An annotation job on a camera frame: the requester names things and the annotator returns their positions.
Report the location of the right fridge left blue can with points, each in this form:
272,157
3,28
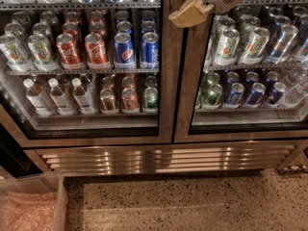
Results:
234,95

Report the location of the front left coca-cola can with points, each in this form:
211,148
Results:
68,49

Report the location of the pink bubble wrap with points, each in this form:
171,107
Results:
27,211

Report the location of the front left pepsi can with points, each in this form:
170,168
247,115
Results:
124,47

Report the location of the steel fridge bottom grille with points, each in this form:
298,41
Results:
167,158

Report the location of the coca-cola can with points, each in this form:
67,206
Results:
95,46
68,49

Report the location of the right fridge water bottle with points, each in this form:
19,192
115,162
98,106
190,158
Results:
295,94

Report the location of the fridge 7up can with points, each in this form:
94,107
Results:
257,40
227,46

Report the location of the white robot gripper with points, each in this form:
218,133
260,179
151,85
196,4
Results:
195,12

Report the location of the front right pepsi can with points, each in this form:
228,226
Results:
150,48

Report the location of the glass fridge door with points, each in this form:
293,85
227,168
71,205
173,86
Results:
33,131
241,122

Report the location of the right fridge green can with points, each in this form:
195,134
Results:
212,96

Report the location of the front left 7up can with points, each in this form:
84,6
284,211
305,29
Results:
14,50

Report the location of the left water bottle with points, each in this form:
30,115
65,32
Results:
39,98

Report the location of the fridge wire shelf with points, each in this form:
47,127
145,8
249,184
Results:
81,71
74,6

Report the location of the front orange soda can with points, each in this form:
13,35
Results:
129,100

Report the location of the front brown soda can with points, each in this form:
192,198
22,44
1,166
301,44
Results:
108,100

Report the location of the middle water bottle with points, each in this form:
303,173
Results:
62,98

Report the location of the right fridge left 7up can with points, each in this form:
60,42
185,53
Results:
227,46

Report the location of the front right coca-cola can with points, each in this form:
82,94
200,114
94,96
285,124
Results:
95,46

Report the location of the left fridge middle wire shelf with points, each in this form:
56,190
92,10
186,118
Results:
81,71

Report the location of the clear plastic bin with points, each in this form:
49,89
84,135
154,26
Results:
42,183

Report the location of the left fridge upper wire shelf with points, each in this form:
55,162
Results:
74,6

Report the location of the front green soda can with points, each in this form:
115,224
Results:
150,99

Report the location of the pepsi can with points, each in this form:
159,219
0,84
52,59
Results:
150,48
124,47

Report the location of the right fridge silver blue can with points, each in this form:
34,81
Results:
278,50

